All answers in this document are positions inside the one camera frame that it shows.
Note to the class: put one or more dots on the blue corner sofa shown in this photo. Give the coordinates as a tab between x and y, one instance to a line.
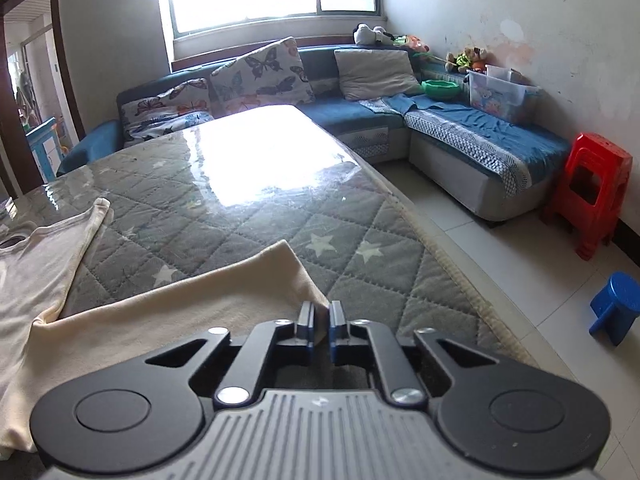
350	125

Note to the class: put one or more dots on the black and white plush toy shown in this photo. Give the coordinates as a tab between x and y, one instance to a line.
370	34

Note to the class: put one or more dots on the green plastic basin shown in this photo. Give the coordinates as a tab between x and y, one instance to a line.
440	89

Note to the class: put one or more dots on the pile of colourful plush toys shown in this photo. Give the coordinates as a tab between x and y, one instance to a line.
467	59

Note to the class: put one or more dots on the light blue cabinet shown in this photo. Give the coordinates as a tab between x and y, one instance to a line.
44	145

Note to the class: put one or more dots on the clear plastic storage box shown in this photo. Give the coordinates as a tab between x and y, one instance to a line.
500	92

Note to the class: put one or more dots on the cream t-shirt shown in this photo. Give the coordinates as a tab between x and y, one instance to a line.
165	305

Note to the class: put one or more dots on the small butterfly print cushion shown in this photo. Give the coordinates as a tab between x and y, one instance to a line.
165	112

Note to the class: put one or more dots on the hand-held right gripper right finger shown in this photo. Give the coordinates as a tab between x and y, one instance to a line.
336	321

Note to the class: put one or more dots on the blue plastic stool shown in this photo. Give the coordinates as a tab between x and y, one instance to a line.
616	305

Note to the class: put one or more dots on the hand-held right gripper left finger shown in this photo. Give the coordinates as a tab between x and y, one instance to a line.
306	321

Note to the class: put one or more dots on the large butterfly print cushion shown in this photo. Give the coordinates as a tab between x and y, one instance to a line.
265	75

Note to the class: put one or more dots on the dark wooden door frame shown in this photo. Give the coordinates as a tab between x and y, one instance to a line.
30	75

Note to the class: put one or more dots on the red plastic stool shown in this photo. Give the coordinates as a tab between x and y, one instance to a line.
592	192

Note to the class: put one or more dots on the grey quilted star table cover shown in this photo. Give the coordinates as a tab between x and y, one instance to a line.
240	210

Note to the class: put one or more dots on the blue sofa blanket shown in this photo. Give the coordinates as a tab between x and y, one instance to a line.
480	122

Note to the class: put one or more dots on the grey plain cushion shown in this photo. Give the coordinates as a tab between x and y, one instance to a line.
375	72

